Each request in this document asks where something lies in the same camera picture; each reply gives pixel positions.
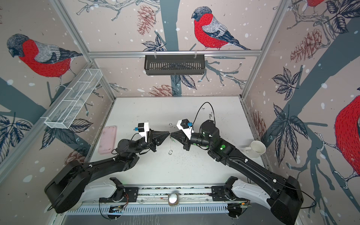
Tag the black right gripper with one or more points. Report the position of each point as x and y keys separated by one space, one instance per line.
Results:
x=185 y=141

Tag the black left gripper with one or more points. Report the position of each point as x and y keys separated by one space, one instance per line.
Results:
x=153 y=140

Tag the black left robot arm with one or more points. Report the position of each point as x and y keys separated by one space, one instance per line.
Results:
x=66 y=188

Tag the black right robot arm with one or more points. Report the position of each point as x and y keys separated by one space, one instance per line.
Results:
x=282 y=196

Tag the silver push button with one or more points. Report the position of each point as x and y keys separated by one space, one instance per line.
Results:
x=173 y=199

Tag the black hanging basket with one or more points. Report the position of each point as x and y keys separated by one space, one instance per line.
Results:
x=168 y=65

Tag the white mug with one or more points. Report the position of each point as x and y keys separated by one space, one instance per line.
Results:
x=255 y=149

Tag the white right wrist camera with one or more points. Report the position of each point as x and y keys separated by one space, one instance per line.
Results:
x=186 y=127

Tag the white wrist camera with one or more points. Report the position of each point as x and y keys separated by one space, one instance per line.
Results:
x=143 y=130
x=186 y=127

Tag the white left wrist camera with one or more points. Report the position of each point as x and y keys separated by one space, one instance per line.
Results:
x=143 y=130

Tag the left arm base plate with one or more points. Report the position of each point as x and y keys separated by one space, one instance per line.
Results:
x=125 y=195

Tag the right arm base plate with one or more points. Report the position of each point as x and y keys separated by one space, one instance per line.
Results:
x=220 y=193

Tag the white wire mesh basket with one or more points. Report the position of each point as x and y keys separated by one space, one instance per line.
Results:
x=67 y=110

